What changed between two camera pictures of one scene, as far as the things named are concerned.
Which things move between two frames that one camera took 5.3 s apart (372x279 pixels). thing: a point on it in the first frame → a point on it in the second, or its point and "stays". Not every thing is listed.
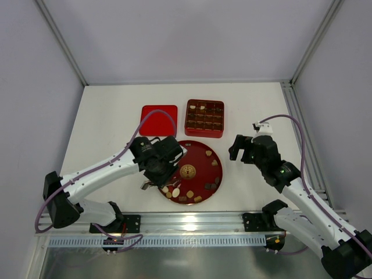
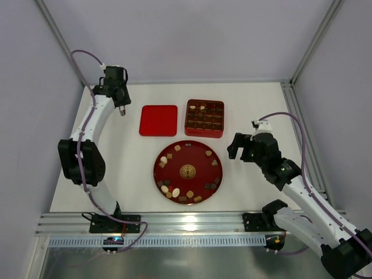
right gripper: x=242 y=148 stays
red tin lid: x=158 y=123 stays
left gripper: x=160 y=180 → x=122 y=103
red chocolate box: x=204 y=118 stays
